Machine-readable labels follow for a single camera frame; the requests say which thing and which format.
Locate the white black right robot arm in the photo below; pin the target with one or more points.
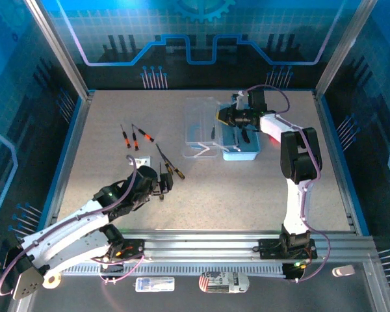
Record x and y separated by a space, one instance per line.
299 208

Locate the black controller box with LED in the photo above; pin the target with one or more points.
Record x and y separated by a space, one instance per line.
292 272

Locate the clear plastic badge card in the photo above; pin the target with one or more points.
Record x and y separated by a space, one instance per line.
155 283

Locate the aluminium side rail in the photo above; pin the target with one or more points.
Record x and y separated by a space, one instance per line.
322 113
83 113

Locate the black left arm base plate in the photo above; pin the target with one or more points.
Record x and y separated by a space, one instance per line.
135 248

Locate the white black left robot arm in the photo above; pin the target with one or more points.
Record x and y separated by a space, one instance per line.
68 227

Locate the aluminium front rail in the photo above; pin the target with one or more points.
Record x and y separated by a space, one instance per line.
198 247

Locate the black controller box with connector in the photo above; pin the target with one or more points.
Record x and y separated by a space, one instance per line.
112 269

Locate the printed red white label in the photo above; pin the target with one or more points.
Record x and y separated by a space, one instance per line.
223 283

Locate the small white plastic device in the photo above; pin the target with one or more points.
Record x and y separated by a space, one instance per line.
343 270

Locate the clear blue plastic tool box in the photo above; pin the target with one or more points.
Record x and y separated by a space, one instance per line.
195 136

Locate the small orange black precision screwdriver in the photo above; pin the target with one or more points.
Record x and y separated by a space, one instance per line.
136 143
148 136
127 142

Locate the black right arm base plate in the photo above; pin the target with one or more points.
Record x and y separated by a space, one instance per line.
269 248

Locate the aluminium frame post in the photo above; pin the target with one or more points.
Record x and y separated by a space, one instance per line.
343 48
63 55

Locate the cream tape roll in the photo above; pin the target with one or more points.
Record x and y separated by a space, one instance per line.
53 282

